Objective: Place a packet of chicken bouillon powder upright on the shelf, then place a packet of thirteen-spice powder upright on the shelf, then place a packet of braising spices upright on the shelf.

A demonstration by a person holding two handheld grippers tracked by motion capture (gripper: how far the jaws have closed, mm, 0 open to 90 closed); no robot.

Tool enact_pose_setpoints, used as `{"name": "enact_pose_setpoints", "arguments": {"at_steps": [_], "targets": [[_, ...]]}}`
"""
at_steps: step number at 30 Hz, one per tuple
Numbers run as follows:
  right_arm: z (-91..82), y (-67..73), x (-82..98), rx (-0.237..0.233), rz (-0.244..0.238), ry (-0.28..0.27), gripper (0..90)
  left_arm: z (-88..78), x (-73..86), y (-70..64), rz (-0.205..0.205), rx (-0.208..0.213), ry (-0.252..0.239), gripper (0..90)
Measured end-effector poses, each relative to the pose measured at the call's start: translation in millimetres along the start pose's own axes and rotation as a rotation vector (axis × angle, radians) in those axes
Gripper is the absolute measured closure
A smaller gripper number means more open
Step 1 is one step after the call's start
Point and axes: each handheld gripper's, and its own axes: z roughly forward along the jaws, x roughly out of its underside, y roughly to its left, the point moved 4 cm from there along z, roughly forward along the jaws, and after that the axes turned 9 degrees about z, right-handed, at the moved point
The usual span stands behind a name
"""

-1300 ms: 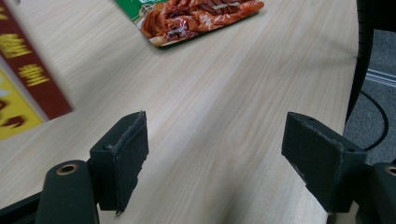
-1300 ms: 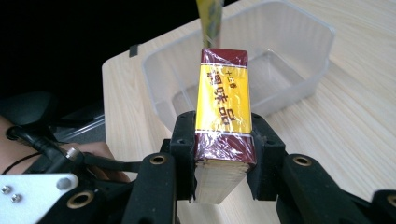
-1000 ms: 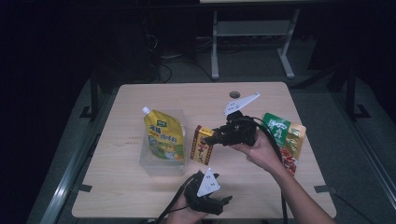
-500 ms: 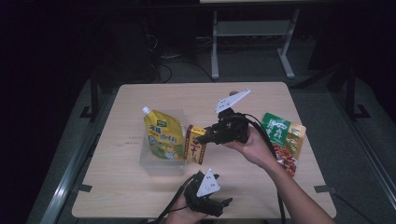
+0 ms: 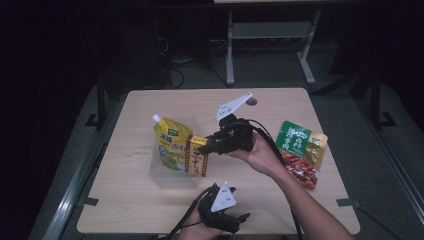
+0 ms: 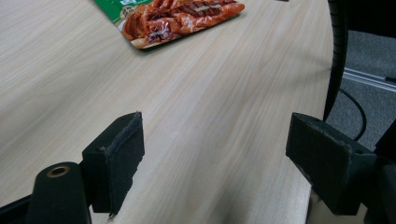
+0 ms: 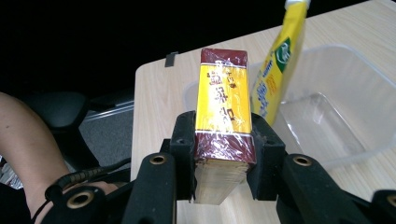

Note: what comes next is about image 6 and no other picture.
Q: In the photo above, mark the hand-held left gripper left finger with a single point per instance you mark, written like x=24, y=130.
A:
x=115, y=161

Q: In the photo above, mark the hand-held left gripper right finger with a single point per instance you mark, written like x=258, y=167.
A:
x=327, y=158

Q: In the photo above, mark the green and red sauce packet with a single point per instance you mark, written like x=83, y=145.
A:
x=180, y=21

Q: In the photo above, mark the aluminium floor rail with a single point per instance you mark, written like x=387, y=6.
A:
x=370, y=79

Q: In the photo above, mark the black ribbed post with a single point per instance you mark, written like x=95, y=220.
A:
x=337, y=49

